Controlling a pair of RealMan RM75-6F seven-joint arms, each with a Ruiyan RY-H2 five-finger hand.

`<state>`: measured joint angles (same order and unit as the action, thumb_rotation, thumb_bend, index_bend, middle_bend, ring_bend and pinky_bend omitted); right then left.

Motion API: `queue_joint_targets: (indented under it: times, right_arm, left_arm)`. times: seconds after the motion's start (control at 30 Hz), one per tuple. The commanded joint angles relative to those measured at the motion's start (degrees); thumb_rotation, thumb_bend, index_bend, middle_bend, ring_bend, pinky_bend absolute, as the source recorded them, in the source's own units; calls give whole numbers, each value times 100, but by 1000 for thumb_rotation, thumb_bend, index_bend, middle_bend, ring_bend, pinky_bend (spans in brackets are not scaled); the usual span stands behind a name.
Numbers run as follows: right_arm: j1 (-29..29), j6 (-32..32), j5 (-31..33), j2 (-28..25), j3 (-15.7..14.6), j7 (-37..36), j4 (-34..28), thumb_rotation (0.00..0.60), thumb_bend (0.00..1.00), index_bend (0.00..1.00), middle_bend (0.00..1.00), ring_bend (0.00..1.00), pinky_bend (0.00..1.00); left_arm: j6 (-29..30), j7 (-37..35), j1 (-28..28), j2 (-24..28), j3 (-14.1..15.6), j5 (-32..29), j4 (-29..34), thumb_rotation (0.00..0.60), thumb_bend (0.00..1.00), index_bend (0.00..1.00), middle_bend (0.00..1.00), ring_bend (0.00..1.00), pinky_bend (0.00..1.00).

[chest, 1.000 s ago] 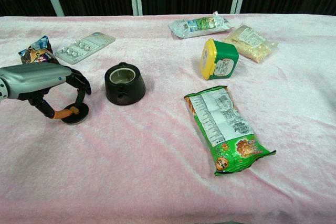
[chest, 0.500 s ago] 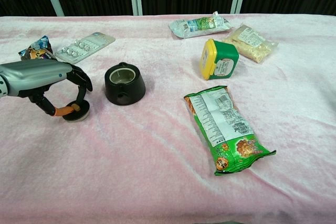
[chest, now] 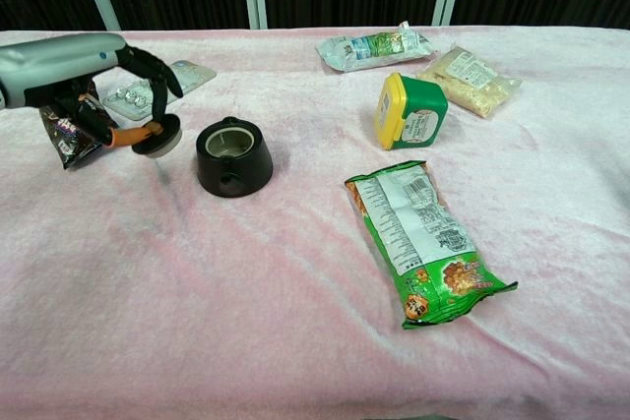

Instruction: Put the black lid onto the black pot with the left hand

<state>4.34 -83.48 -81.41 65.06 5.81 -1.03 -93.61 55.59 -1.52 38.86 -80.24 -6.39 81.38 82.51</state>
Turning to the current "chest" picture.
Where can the clear blister pack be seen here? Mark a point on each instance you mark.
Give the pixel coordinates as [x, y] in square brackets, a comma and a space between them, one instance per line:
[130, 98]

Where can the black cup base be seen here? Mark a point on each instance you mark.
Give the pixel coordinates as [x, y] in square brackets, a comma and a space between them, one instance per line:
[236, 174]

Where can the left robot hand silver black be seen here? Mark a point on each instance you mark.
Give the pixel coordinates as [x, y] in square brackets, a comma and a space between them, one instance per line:
[59, 63]

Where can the yellow green box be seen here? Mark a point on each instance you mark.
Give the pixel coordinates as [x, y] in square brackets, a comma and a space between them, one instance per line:
[418, 112]

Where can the round black lid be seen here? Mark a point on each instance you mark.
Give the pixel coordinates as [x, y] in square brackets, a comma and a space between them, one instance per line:
[160, 144]

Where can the pink plush table cloth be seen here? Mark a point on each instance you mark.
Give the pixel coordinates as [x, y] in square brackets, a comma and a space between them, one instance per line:
[246, 292]

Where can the white green food packet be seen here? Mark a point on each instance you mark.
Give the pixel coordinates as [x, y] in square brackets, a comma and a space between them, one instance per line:
[374, 48]

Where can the clear packet beige contents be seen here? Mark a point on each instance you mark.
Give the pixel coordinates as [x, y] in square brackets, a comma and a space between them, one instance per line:
[472, 83]

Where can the dark brown snack packet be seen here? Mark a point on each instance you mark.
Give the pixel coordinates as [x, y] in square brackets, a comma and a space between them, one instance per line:
[66, 144]

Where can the green snack bag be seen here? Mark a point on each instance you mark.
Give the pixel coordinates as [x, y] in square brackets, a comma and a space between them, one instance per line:
[423, 238]

